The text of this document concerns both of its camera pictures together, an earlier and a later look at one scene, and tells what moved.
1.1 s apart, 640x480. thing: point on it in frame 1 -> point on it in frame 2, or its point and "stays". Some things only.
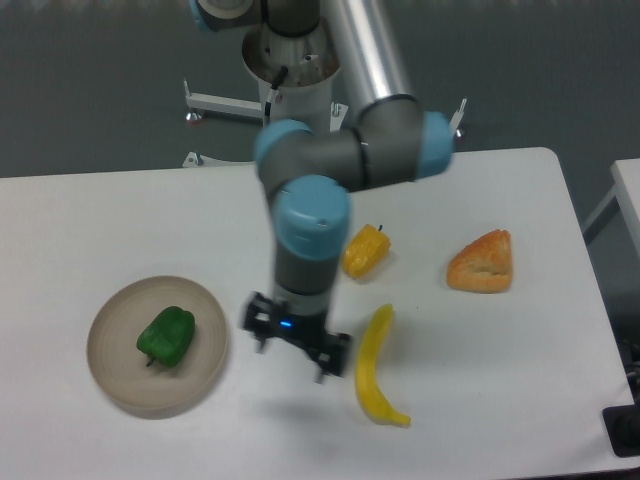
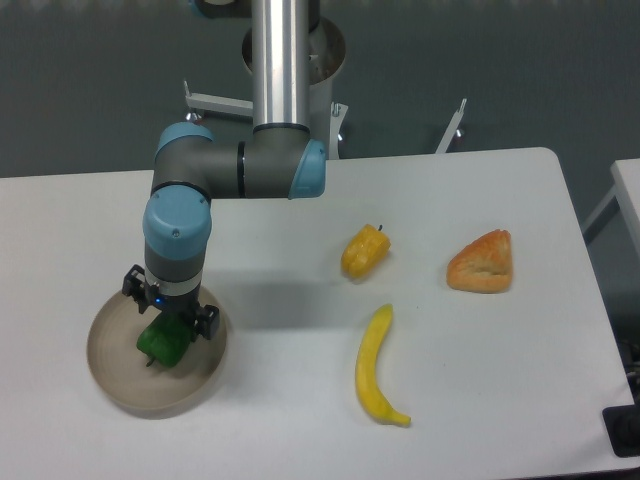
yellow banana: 368,387 stays
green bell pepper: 169,338 stays
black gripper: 305,330 -> 207,317
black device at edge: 622,426 stays
